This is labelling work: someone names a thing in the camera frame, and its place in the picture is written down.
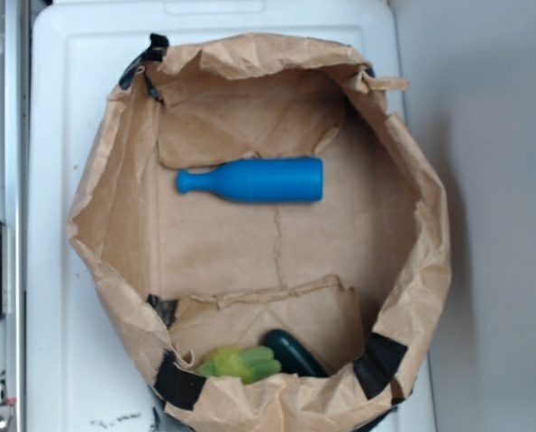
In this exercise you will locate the brown paper lined bin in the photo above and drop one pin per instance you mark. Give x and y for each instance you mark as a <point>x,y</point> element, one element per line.
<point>277,316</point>

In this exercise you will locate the blue toy bottle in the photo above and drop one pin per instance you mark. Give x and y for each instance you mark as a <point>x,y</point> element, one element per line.
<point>289,180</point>

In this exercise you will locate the dark green toy vegetable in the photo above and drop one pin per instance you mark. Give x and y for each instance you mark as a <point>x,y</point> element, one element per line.
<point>292,355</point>

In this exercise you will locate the aluminium frame rail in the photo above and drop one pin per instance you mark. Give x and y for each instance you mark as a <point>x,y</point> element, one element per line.
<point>14,134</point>

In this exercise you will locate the green lettuce toy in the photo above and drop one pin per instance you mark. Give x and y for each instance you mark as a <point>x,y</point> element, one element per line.
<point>250,365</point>

